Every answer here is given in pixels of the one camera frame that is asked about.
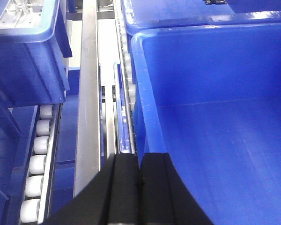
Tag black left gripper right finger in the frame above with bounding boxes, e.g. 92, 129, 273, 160
139, 153, 213, 225

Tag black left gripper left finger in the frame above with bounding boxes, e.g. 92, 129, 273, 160
43, 153, 139, 225

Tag large blue bin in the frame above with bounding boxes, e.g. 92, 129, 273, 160
131, 23, 281, 225

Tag blue bin lower shelf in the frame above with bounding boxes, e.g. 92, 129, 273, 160
113, 62, 132, 153

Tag white roller track left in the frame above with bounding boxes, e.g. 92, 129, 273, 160
19, 104, 61, 225

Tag white roller track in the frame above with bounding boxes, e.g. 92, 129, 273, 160
19, 104, 61, 225
113, 0, 136, 154

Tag white roller track centre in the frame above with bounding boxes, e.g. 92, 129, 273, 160
113, 0, 136, 154

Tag blue bin with metal parts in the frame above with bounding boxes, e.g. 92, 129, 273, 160
0, 0, 72, 107

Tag blue bin behind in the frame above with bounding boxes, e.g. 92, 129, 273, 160
121, 0, 281, 35

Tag grey metal cast parts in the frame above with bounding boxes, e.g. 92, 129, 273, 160
0, 0, 44, 29

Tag steel divider rail centre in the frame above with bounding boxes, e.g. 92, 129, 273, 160
74, 0, 101, 196

